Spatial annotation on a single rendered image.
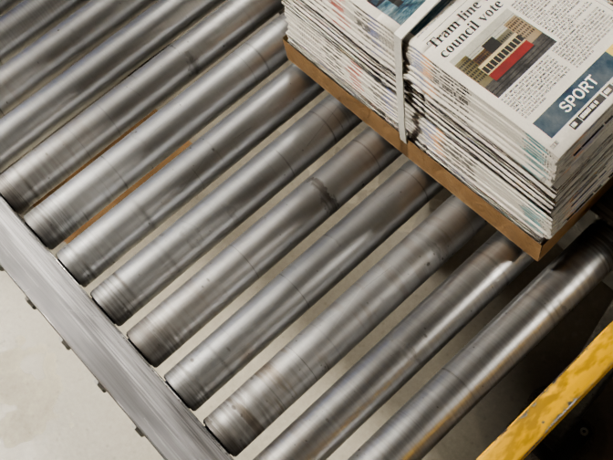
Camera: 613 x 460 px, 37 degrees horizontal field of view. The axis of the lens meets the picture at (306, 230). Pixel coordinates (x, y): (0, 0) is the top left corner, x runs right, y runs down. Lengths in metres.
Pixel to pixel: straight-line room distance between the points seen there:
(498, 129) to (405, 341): 0.25
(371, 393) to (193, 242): 0.26
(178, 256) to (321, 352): 0.19
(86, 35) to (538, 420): 0.71
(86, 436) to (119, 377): 0.86
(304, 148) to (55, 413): 0.97
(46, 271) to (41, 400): 0.86
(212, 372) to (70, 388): 0.93
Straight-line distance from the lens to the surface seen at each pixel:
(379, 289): 0.96
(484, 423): 1.74
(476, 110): 0.82
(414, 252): 0.97
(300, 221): 1.00
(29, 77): 1.19
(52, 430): 1.84
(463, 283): 0.96
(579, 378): 0.92
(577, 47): 0.83
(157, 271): 1.00
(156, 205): 1.04
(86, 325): 0.99
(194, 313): 0.97
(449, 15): 0.84
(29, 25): 1.23
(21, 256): 1.05
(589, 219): 1.03
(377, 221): 0.99
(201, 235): 1.01
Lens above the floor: 1.69
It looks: 64 degrees down
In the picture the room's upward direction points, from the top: 11 degrees counter-clockwise
